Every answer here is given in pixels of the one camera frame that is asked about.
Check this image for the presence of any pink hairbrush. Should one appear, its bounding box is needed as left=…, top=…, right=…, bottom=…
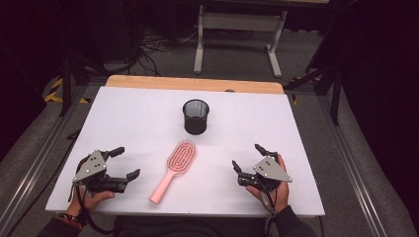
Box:
left=148, top=138, right=198, bottom=205

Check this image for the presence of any white table mat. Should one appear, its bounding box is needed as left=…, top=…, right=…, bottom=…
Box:
left=44, top=86, right=326, bottom=217

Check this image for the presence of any person's right hand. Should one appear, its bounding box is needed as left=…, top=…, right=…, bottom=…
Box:
left=245, top=153, right=293, bottom=213

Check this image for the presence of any yellow black hazard tape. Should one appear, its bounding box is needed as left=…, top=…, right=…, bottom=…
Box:
left=43, top=77, right=91, bottom=105

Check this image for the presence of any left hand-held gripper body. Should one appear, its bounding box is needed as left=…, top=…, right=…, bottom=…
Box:
left=71, top=149, right=129, bottom=195

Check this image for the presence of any aluminium floor rail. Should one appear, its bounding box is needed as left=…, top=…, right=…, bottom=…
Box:
left=317, top=95, right=389, bottom=237
left=0, top=86, right=87, bottom=231

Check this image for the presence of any beaded bracelet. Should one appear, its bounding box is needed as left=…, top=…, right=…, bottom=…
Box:
left=57, top=211, right=87, bottom=230

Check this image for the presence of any person's left hand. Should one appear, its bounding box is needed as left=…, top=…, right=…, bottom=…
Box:
left=66, top=187, right=117, bottom=217

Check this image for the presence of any left hand-held gripper cable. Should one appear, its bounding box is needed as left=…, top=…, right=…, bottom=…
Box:
left=67, top=183, right=115, bottom=237

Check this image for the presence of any black metal stand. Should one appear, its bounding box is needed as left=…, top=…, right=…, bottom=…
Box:
left=284, top=19, right=345, bottom=126
left=55, top=48, right=112, bottom=118

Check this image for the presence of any black mesh pen holder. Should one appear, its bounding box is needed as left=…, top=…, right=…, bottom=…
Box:
left=182, top=99, right=210, bottom=136

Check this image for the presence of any person's lap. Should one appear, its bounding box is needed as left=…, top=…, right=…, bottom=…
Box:
left=112, top=215, right=275, bottom=237

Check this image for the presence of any wooden table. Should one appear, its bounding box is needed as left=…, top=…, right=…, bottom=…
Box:
left=105, top=74, right=286, bottom=96

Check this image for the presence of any hand-held gripper cable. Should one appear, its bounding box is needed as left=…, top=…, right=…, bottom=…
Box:
left=67, top=183, right=115, bottom=237
left=256, top=179, right=280, bottom=237

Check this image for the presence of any right hand-held gripper cable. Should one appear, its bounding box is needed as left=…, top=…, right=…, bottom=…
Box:
left=256, top=179, right=280, bottom=237

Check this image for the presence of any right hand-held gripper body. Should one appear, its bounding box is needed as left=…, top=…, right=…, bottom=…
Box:
left=237, top=151, right=293, bottom=194

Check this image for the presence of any bundle of floor cables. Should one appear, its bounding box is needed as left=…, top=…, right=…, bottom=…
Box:
left=108, top=28, right=199, bottom=77

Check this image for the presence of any white metal table frame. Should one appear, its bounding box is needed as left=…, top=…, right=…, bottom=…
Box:
left=193, top=4, right=289, bottom=79

